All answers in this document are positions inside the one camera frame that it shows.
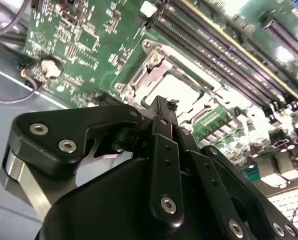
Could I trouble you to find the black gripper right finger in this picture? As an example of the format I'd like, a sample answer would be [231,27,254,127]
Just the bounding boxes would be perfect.
[167,98,298,240]

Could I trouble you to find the metal socket cover frame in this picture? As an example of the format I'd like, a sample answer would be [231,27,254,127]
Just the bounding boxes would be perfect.
[127,53,223,126]

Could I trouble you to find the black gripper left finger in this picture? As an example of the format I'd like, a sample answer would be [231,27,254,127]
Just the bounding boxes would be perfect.
[8,94,186,228]

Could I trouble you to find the silver CPU green edge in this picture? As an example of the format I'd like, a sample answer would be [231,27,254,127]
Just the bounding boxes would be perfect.
[141,74,207,118]

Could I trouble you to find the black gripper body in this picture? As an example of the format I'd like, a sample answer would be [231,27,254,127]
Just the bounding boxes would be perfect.
[37,156,228,240]

